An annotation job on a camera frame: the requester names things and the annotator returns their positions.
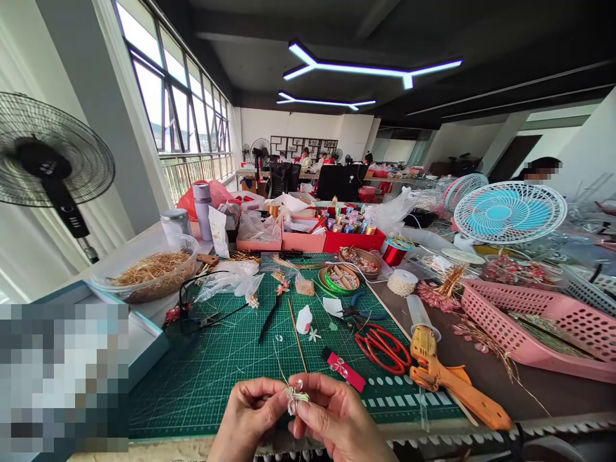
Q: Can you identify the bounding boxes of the red plastic bag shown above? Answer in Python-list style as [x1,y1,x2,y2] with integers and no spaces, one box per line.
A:
[176,180,240,223]

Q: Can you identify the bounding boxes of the pink bead flower bunch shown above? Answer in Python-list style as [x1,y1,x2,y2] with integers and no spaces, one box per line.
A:
[415,280,463,314]

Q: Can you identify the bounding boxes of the small wire bead flower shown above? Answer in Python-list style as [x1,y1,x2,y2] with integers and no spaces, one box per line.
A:
[282,379,311,418]

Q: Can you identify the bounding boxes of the clear box of red beads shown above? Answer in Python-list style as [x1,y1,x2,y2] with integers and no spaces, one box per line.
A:
[481,253,562,290]

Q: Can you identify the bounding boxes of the small branched ceiling light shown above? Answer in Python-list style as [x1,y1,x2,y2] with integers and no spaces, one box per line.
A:
[276,90,378,112]

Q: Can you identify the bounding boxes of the pink desk fan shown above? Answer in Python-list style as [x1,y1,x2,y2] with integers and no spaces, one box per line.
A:
[442,173,490,216]

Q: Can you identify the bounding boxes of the white plastic bag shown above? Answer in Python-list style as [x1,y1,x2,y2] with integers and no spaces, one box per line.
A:
[363,186,418,236]

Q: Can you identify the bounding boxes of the person's left index finger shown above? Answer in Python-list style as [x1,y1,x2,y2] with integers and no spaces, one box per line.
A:
[234,377,291,400]

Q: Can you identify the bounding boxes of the white pearl bead spool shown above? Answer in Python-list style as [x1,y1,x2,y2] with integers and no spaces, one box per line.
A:
[386,269,419,297]

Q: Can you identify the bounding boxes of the person's right index finger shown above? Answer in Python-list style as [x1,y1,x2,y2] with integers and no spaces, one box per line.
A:
[291,372,355,400]

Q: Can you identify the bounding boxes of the small pink box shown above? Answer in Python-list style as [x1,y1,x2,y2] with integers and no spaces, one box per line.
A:
[235,225,283,253]

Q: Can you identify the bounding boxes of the teal cardboard box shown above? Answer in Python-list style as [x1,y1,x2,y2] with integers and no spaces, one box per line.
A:
[28,278,171,391]

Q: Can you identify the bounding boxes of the red flower ornament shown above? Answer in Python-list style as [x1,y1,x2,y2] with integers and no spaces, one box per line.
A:
[164,304,193,325]

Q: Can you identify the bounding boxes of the small bag of golden pieces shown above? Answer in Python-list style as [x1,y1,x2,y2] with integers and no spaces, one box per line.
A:
[294,271,316,297]

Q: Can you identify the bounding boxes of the pink plastic basket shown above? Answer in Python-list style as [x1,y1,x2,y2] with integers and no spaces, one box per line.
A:
[460,278,616,386]

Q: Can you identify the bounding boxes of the person's left hand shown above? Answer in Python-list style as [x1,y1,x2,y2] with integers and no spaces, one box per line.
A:
[207,377,293,462]

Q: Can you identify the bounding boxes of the blue and white desk fan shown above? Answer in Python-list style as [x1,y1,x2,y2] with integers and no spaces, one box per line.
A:
[452,181,569,246]

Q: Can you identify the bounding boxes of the large window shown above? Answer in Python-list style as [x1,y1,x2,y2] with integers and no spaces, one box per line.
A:
[112,0,235,156]

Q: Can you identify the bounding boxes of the white glue bottle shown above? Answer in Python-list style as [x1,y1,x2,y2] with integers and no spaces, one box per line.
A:
[295,304,314,336]

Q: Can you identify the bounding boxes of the blue handled pliers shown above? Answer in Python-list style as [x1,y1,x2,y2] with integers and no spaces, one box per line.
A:
[340,290,389,323]

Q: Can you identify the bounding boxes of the black thin cable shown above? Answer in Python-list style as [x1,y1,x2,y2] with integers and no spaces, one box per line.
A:
[178,269,264,338]

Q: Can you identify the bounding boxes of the brown bowl of beads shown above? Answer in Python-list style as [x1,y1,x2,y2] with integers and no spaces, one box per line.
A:
[338,246,384,280]

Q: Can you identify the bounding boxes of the white plastic basket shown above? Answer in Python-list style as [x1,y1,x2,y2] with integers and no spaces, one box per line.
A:
[560,263,616,317]

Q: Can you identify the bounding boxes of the green cutting mat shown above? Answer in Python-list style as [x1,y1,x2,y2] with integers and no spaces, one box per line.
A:
[128,252,466,440]

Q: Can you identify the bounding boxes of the person's right thumb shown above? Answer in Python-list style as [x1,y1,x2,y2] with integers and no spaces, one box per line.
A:
[287,402,333,441]

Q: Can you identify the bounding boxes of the narrow black office chair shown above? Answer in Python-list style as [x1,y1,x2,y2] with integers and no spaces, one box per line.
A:
[266,161,302,199]

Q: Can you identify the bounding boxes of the wide black office chair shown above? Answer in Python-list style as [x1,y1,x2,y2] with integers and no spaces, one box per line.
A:
[314,164,370,203]

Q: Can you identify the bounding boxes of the clear crumpled plastic bag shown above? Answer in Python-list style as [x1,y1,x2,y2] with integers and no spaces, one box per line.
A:
[194,259,266,309]

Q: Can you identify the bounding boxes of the red card with bead flower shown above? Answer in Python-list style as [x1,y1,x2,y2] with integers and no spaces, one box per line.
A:
[321,346,367,393]

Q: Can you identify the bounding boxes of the distant black standing fan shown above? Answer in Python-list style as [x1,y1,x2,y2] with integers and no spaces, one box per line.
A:
[248,137,272,185]

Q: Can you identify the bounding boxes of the green round tin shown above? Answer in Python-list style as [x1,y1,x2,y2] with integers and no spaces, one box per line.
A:
[318,263,361,296]

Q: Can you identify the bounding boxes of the purple thermos bottle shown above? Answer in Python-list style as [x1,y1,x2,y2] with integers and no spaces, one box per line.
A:
[192,182,214,242]

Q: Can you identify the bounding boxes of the red box of thread spools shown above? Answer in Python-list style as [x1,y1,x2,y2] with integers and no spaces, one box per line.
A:
[322,201,388,254]

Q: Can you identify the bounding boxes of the black tweezers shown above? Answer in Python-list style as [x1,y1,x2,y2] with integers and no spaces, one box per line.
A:
[257,292,283,345]

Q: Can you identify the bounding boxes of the large branched ceiling light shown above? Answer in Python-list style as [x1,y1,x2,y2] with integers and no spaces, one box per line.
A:
[282,40,465,91]

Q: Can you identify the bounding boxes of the large pink box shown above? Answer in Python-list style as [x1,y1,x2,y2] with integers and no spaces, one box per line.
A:
[280,215,329,253]

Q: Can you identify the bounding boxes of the round white lid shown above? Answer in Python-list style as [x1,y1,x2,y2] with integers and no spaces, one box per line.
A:
[440,247,486,267]

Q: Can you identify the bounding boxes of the orange glue gun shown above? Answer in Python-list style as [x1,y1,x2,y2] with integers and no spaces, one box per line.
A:
[406,294,514,432]

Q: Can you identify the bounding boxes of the thin wooden stick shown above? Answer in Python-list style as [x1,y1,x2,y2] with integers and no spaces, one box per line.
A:
[287,298,309,374]

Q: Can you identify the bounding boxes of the red wire spool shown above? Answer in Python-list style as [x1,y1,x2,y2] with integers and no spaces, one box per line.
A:
[382,237,415,268]

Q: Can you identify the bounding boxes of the person's right hand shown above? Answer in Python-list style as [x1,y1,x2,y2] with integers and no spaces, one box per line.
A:
[287,372,400,462]

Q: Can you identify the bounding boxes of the dark wooden wall shelf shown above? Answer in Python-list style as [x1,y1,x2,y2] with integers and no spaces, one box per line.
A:
[269,134,339,162]

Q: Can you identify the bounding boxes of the person's left thumb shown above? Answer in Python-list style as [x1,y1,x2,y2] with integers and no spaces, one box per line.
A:
[255,393,293,432]

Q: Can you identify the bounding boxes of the red scissors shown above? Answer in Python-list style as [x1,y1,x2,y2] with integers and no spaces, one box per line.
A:
[354,323,413,377]

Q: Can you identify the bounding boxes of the clear bowl of golden wires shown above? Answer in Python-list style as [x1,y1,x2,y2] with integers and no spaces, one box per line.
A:
[88,234,200,305]

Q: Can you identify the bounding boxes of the balcony railing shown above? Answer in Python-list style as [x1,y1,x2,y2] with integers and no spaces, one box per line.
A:
[160,152,235,204]

